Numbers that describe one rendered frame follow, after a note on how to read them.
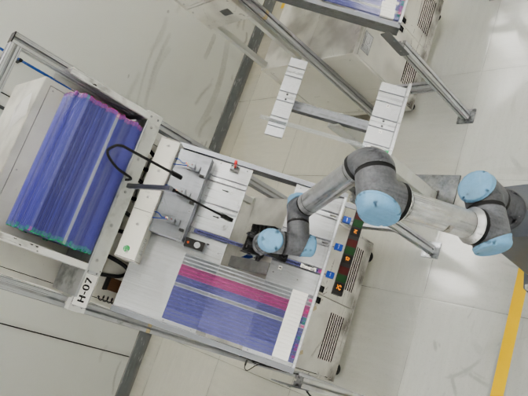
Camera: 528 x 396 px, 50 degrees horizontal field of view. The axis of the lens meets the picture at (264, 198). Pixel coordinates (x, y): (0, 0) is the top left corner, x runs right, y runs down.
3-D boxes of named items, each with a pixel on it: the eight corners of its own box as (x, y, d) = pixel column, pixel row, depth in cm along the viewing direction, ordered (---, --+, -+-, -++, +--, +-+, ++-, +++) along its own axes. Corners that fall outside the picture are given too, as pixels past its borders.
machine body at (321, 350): (380, 247, 286) (305, 199, 246) (341, 384, 269) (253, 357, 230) (290, 235, 334) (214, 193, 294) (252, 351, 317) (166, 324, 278)
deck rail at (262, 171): (346, 197, 223) (348, 193, 217) (345, 202, 222) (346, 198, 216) (179, 145, 231) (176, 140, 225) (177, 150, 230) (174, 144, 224)
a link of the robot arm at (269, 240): (285, 253, 178) (258, 250, 177) (277, 255, 189) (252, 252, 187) (287, 229, 180) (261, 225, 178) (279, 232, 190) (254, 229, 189)
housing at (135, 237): (187, 153, 231) (181, 141, 217) (143, 267, 219) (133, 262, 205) (169, 148, 231) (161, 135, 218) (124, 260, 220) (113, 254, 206)
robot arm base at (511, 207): (526, 188, 187) (515, 176, 180) (525, 231, 181) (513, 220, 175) (482, 193, 197) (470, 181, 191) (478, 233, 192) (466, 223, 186)
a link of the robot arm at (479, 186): (505, 178, 182) (488, 160, 174) (513, 214, 176) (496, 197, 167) (470, 190, 190) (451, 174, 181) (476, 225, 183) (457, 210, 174)
